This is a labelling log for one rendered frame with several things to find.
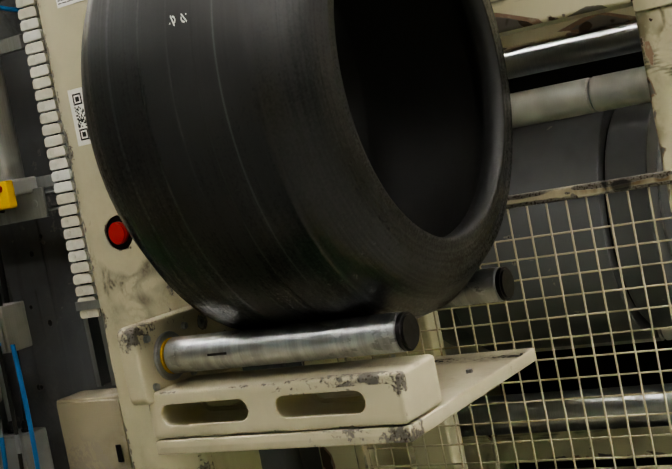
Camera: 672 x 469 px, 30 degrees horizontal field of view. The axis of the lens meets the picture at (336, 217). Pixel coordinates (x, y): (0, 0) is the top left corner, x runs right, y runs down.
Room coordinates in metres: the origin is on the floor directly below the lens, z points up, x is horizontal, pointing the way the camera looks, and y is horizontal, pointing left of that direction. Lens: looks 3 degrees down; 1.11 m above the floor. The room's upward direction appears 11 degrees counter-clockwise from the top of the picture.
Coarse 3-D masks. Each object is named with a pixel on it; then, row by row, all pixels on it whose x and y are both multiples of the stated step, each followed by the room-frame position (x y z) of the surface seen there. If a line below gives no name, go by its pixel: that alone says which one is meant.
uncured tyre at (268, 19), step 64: (128, 0) 1.36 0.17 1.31; (192, 0) 1.31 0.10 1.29; (256, 0) 1.28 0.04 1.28; (320, 0) 1.31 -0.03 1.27; (384, 0) 1.80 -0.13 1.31; (448, 0) 1.76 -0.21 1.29; (128, 64) 1.35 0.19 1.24; (192, 64) 1.30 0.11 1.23; (256, 64) 1.27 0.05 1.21; (320, 64) 1.29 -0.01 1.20; (384, 64) 1.84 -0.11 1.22; (448, 64) 1.78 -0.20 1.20; (128, 128) 1.35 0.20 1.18; (192, 128) 1.31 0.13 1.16; (256, 128) 1.27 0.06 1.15; (320, 128) 1.28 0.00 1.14; (384, 128) 1.84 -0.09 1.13; (448, 128) 1.78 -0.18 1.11; (512, 128) 1.70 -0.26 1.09; (128, 192) 1.37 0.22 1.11; (192, 192) 1.33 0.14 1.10; (256, 192) 1.30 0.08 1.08; (320, 192) 1.29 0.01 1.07; (384, 192) 1.35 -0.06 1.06; (448, 192) 1.74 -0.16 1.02; (192, 256) 1.38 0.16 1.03; (256, 256) 1.35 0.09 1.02; (320, 256) 1.33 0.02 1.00; (384, 256) 1.36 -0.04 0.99; (448, 256) 1.47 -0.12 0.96; (256, 320) 1.47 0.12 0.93
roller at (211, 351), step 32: (320, 320) 1.44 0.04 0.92; (352, 320) 1.41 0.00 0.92; (384, 320) 1.38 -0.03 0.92; (416, 320) 1.39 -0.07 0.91; (160, 352) 1.54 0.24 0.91; (192, 352) 1.51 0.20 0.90; (224, 352) 1.49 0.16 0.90; (256, 352) 1.46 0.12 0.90; (288, 352) 1.44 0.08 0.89; (320, 352) 1.42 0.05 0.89; (352, 352) 1.40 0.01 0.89; (384, 352) 1.39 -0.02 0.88
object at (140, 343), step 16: (144, 320) 1.56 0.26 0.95; (160, 320) 1.56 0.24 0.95; (176, 320) 1.58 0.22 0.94; (192, 320) 1.61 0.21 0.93; (208, 320) 1.64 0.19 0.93; (128, 336) 1.51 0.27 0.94; (144, 336) 1.52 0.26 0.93; (160, 336) 1.55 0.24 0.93; (176, 336) 1.57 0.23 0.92; (128, 352) 1.52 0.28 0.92; (144, 352) 1.52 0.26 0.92; (128, 368) 1.52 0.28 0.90; (144, 368) 1.52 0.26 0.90; (160, 368) 1.53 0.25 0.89; (128, 384) 1.52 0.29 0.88; (144, 384) 1.51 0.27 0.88; (160, 384) 1.54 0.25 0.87; (144, 400) 1.51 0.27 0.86
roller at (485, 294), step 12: (480, 276) 1.62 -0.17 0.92; (492, 276) 1.61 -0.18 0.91; (504, 276) 1.61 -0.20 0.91; (468, 288) 1.62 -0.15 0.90; (480, 288) 1.61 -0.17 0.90; (492, 288) 1.61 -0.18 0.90; (504, 288) 1.61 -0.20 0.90; (456, 300) 1.64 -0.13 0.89; (468, 300) 1.63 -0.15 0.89; (480, 300) 1.62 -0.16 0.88; (492, 300) 1.62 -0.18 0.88; (504, 300) 1.62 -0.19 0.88
